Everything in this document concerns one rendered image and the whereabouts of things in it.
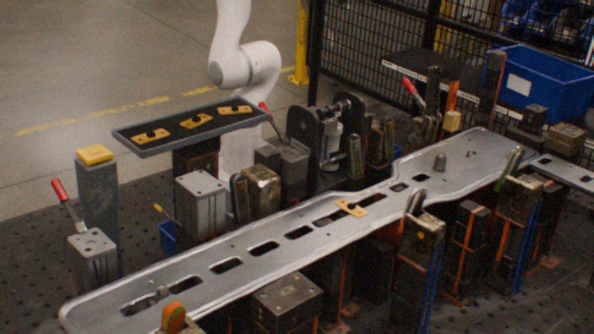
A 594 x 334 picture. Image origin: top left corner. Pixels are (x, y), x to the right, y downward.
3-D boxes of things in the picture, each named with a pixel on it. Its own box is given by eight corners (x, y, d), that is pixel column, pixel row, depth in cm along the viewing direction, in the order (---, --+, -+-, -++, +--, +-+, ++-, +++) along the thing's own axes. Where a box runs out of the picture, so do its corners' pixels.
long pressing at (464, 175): (105, 381, 117) (104, 374, 116) (49, 309, 131) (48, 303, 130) (545, 156, 198) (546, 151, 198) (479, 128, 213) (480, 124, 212)
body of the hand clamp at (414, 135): (410, 225, 215) (427, 125, 197) (393, 216, 219) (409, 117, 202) (422, 219, 218) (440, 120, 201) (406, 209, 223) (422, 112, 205)
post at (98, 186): (102, 327, 168) (87, 171, 147) (88, 310, 173) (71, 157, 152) (131, 314, 173) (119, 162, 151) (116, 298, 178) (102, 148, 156)
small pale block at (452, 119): (434, 219, 219) (454, 117, 201) (426, 215, 221) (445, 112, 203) (441, 216, 221) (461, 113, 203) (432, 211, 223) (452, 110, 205)
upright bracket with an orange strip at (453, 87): (430, 211, 223) (456, 67, 198) (426, 209, 224) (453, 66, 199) (435, 208, 224) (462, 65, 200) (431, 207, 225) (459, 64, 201)
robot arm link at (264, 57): (215, 117, 210) (215, 43, 198) (260, 102, 222) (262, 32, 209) (239, 132, 203) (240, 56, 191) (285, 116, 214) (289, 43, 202)
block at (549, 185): (526, 281, 194) (550, 196, 180) (491, 261, 201) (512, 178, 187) (544, 269, 200) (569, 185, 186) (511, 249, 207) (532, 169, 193)
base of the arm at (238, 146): (199, 169, 219) (199, 117, 209) (242, 150, 231) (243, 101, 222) (239, 193, 208) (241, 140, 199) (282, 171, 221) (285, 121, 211)
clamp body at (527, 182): (506, 304, 185) (535, 193, 168) (469, 281, 193) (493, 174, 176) (525, 291, 191) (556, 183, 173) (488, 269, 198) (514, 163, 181)
